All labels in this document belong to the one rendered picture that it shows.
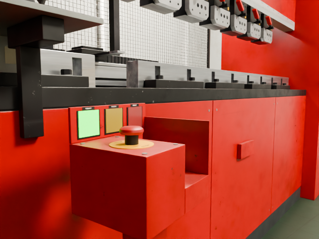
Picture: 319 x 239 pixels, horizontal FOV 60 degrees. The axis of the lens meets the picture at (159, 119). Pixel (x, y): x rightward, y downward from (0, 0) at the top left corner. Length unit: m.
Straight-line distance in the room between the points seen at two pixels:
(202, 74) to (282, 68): 1.33
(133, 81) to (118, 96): 0.24
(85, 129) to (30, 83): 0.16
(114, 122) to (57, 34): 0.18
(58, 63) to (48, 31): 0.27
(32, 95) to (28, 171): 0.16
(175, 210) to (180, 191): 0.03
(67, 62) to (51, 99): 0.19
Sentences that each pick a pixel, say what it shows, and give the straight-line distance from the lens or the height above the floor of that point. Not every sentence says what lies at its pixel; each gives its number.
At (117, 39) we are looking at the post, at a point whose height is 1.20.
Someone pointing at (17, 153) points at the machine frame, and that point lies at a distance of 0.61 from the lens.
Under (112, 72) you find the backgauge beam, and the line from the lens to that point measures 1.22.
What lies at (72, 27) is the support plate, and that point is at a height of 0.99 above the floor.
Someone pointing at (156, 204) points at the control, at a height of 0.71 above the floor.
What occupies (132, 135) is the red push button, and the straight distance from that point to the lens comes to 0.43.
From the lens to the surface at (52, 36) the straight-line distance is 0.52.
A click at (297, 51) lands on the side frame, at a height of 1.17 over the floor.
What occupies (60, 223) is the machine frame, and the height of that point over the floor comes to 0.57.
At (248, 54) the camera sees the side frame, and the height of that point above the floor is 1.19.
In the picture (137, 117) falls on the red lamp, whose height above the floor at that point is 0.81.
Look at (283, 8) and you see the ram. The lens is 2.29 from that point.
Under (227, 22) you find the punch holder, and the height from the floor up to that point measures 1.20.
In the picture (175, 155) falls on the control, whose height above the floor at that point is 0.77.
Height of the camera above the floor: 0.87
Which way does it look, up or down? 6 degrees down
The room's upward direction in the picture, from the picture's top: straight up
